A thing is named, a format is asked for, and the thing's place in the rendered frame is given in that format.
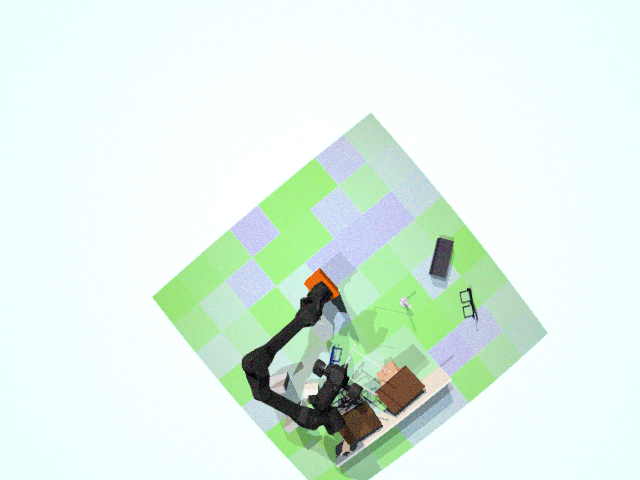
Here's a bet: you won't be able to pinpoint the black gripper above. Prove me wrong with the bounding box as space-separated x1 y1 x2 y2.
312 359 363 402

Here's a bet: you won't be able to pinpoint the black thin-framed glasses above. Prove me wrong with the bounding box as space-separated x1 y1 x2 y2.
460 288 478 321

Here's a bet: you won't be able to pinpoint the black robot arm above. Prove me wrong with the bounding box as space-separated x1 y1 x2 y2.
242 281 347 435

